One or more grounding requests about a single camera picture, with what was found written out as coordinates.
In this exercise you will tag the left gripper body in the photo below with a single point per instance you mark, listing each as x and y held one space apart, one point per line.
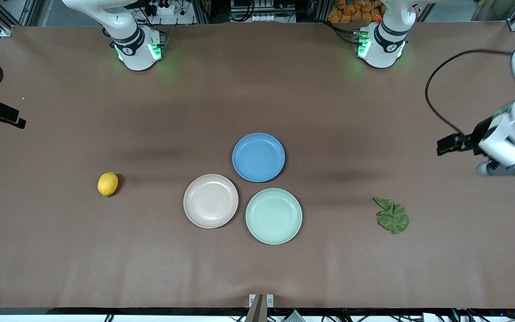
478 135

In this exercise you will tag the green lettuce leaf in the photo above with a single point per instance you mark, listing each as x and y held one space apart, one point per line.
394 219

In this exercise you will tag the yellow lemon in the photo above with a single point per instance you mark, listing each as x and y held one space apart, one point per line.
107 184

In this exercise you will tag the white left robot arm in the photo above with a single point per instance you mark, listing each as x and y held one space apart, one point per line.
385 44

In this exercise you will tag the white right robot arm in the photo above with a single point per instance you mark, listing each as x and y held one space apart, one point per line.
134 49

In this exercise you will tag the brown table cover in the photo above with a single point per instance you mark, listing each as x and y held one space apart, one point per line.
373 277

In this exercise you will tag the pile of orange fruits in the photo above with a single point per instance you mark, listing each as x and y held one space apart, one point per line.
351 11

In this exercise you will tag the white power strip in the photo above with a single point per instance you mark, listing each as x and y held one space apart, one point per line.
164 9

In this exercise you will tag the pale green plate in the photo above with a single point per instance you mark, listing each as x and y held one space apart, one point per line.
273 216

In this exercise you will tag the blue plate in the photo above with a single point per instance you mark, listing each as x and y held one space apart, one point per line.
258 157

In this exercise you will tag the beige pink plate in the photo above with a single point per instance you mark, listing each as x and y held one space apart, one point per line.
210 201

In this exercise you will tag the white electronics box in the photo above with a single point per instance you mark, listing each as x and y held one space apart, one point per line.
262 18

